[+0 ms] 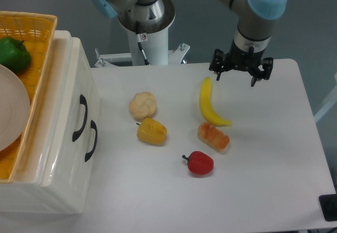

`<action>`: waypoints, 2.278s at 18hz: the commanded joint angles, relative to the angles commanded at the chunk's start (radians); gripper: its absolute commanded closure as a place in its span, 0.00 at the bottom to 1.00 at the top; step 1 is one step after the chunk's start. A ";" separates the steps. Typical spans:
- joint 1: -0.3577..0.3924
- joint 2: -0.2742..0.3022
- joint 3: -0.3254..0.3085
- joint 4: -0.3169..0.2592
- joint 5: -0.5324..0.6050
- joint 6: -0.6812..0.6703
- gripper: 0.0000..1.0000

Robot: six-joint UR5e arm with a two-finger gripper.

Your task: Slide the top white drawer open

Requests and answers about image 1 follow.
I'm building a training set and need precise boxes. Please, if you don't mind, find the green bell pepper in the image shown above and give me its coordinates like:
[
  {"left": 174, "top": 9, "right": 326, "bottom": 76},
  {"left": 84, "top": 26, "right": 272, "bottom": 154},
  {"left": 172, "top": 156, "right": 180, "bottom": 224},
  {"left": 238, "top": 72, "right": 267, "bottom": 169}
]
[{"left": 1, "top": 37, "right": 31, "bottom": 73}]

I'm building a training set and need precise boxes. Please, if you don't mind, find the beige plate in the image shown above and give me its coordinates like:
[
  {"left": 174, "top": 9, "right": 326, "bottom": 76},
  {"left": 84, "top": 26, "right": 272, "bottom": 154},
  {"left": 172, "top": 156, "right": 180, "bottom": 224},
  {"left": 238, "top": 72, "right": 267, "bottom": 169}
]
[{"left": 1, "top": 65, "right": 30, "bottom": 150}]

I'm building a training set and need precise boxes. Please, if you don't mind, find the red bell pepper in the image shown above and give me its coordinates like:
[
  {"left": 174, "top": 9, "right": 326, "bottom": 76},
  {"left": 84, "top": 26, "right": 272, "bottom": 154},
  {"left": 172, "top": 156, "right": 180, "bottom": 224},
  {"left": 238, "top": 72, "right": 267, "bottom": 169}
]
[{"left": 182, "top": 151, "right": 214, "bottom": 175}]

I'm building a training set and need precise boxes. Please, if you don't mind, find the yellow bell pepper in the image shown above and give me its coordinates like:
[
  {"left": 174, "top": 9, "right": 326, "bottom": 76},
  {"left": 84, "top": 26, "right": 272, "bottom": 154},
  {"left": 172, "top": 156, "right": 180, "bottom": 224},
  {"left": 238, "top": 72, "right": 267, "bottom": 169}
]
[{"left": 136, "top": 118, "right": 167, "bottom": 145}]

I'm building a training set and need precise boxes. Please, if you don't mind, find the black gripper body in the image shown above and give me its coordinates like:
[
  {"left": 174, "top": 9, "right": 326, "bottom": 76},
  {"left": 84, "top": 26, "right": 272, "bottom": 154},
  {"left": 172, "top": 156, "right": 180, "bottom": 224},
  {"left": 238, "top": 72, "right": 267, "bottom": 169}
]
[{"left": 223, "top": 40, "right": 266, "bottom": 73}]

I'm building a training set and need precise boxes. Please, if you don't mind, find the black device at edge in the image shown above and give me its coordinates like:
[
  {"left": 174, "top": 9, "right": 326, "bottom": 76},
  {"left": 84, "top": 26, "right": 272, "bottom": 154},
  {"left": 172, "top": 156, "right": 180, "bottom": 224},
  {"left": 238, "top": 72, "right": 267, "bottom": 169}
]
[{"left": 319, "top": 194, "right": 337, "bottom": 221}]

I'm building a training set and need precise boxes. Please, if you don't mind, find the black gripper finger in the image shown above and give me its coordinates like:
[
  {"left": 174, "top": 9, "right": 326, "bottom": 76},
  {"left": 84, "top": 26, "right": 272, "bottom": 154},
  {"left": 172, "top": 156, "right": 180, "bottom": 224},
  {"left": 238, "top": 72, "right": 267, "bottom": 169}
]
[
  {"left": 209, "top": 49, "right": 226, "bottom": 81},
  {"left": 251, "top": 57, "right": 273, "bottom": 87}
]

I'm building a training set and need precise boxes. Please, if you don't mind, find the round bread roll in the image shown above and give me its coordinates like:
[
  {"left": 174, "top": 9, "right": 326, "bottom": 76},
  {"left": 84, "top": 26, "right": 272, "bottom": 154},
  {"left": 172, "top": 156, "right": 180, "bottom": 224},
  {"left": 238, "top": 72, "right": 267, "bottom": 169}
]
[{"left": 128, "top": 92, "right": 157, "bottom": 120}]

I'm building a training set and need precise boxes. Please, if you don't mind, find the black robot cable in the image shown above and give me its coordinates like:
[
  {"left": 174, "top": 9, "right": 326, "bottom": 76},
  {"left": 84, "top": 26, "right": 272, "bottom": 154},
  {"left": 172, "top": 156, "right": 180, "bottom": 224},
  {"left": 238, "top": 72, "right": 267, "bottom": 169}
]
[{"left": 135, "top": 21, "right": 151, "bottom": 66}]

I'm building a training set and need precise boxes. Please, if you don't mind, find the yellow banana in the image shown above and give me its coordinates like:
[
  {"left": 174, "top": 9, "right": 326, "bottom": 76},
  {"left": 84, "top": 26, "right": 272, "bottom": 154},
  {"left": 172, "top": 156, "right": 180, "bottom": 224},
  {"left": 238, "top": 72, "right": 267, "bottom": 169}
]
[{"left": 199, "top": 77, "right": 232, "bottom": 127}]

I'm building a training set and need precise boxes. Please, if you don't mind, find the orange woven basket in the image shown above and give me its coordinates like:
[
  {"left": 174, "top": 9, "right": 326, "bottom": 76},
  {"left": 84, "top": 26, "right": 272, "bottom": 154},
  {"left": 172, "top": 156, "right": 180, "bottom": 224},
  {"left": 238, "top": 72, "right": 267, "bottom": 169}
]
[{"left": 1, "top": 11, "right": 57, "bottom": 184}]

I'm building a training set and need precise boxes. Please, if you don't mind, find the white drawer cabinet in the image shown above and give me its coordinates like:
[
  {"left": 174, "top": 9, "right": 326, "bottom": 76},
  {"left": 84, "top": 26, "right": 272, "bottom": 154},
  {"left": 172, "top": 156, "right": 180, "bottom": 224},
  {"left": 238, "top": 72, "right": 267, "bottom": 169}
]
[{"left": 0, "top": 29, "right": 101, "bottom": 215}]

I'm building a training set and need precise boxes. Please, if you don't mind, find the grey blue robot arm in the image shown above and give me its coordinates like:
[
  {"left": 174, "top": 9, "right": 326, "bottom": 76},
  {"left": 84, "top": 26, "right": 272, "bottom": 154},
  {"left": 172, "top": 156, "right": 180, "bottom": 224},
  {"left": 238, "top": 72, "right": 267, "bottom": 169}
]
[{"left": 92, "top": 0, "right": 288, "bottom": 84}]

